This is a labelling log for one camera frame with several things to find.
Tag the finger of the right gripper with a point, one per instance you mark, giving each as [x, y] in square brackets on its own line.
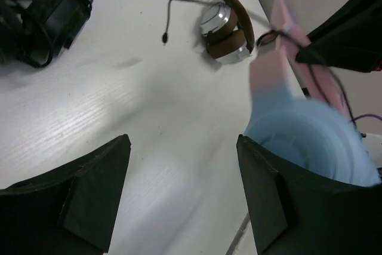
[350, 39]

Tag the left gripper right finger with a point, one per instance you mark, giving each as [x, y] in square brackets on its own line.
[295, 211]

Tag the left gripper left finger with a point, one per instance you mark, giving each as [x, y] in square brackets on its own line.
[71, 209]

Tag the pink blue cat-ear headphones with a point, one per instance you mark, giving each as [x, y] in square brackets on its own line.
[298, 113]

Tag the brown silver headphones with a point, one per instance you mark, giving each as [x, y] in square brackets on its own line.
[227, 31]

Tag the black headphones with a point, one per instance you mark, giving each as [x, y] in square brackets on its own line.
[39, 33]

